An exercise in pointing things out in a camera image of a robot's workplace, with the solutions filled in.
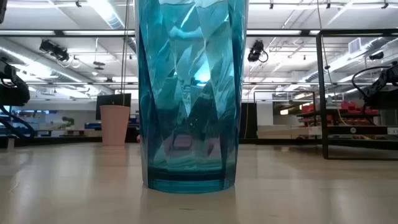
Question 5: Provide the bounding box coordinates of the peach plastic cup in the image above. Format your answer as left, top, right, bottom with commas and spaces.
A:
99, 105, 131, 146

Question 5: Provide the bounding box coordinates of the black metal shelf rack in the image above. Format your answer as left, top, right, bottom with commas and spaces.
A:
315, 28, 398, 161

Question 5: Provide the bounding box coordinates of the blue faceted plastic tumbler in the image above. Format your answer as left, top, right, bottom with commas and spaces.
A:
134, 0, 249, 194

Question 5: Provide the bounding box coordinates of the black cabinet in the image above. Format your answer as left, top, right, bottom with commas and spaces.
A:
239, 102, 259, 139

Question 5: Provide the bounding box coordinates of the black monitor screen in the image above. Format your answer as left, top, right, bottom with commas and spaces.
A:
95, 93, 132, 121

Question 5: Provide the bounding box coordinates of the light wooden board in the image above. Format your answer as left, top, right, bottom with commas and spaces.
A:
256, 124, 323, 140

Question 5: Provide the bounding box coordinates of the potted plant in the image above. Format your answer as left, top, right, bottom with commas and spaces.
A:
60, 116, 76, 129

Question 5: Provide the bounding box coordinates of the black ceiling camera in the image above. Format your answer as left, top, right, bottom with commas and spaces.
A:
247, 39, 269, 63
39, 39, 70, 62

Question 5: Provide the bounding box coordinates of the hanging cable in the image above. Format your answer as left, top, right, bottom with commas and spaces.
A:
120, 0, 130, 95

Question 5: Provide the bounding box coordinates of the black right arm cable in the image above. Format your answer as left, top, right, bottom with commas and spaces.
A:
351, 65, 389, 100

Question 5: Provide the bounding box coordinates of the dark left arm cable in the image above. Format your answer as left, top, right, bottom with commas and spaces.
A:
0, 105, 37, 139

